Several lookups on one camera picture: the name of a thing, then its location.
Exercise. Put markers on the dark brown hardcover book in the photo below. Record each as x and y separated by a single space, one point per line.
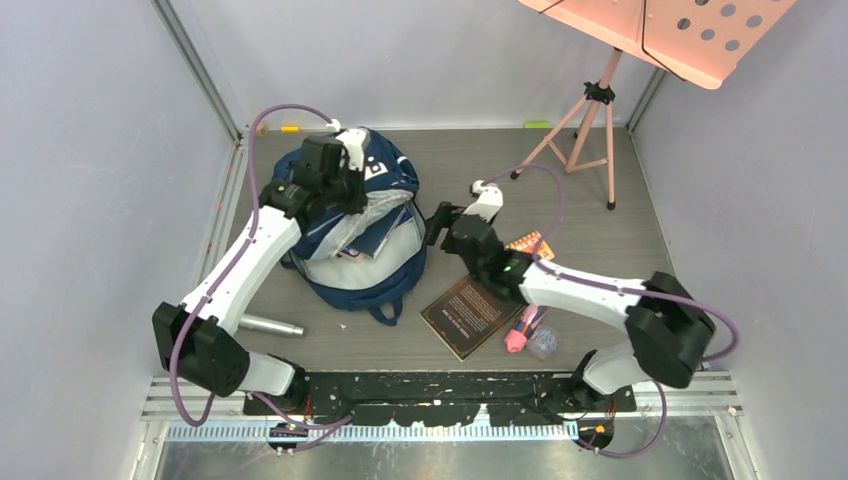
467 315

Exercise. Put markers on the small orange booklet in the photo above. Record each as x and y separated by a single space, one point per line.
533 242

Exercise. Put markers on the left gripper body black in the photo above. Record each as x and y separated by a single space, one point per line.
344 190

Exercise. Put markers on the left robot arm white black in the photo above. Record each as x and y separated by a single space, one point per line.
195 337

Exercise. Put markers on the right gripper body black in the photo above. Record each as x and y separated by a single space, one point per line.
479 271

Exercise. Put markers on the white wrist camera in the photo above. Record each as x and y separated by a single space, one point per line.
355 141
488 200

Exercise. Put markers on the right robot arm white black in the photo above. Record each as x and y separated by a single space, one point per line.
667 332

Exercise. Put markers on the purple paperback book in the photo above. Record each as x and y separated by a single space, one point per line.
351 254

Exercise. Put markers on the clear bag of clips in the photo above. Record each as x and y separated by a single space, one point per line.
543 343

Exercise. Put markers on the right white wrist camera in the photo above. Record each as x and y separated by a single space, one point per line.
488 200

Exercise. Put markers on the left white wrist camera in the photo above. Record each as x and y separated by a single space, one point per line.
355 141

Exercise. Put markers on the navy blue backpack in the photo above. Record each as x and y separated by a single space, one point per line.
389 232

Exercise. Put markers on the silver metal bottle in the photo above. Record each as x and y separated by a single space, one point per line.
271 326

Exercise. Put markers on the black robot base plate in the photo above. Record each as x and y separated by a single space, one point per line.
435 399

